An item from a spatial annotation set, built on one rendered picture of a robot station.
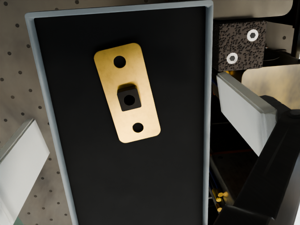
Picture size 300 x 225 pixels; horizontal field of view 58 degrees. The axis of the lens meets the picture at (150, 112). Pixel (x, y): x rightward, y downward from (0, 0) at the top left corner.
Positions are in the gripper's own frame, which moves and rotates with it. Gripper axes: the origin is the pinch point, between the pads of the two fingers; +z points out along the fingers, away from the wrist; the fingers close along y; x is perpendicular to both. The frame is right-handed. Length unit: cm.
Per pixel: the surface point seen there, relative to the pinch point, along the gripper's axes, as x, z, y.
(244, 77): -3.8, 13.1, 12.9
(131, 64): 2.6, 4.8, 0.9
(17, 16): 10, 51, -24
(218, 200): -22.7, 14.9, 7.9
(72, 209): -9.7, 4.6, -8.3
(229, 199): -20.0, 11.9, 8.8
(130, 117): -1.8, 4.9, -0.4
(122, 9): 6.8, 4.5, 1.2
